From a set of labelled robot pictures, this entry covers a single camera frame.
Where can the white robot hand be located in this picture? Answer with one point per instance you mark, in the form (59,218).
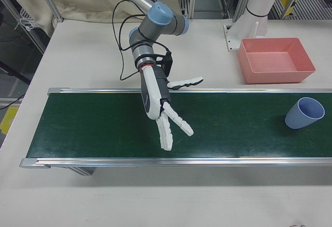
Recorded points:
(151,92)

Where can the blue plastic cup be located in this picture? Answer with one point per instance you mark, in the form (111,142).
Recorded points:
(295,119)

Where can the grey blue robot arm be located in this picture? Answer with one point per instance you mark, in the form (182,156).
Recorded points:
(158,14)

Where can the pink plastic box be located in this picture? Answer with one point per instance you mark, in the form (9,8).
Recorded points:
(275,77)

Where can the green conveyor belt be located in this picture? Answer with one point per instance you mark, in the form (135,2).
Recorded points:
(103,123)

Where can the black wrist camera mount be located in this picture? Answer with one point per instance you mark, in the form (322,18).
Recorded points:
(168,62)

